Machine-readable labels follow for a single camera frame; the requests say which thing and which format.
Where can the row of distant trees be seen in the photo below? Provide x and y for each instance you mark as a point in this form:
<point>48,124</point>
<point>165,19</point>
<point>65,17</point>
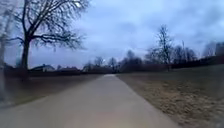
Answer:
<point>130,63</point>

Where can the grey paved path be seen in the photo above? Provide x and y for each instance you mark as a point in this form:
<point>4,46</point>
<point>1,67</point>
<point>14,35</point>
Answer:
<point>100,103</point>

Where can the slender bare tree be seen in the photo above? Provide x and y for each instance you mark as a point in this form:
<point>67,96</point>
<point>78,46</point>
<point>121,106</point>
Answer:
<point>165,46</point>

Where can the dull grass field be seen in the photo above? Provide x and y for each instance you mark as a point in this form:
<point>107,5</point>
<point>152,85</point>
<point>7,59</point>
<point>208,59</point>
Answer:
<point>50,85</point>

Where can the pale low house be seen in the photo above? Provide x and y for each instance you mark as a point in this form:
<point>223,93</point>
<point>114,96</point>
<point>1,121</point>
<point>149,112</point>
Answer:
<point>42,68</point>

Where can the dry brownish grass slope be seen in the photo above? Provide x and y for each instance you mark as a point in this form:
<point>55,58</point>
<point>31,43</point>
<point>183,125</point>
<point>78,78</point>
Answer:
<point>180,93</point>

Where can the large bare tree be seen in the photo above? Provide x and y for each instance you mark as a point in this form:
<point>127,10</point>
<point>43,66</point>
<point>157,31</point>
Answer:
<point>25,56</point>

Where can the dark hedge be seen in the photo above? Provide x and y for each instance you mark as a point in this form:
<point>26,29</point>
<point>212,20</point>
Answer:
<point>203,61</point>

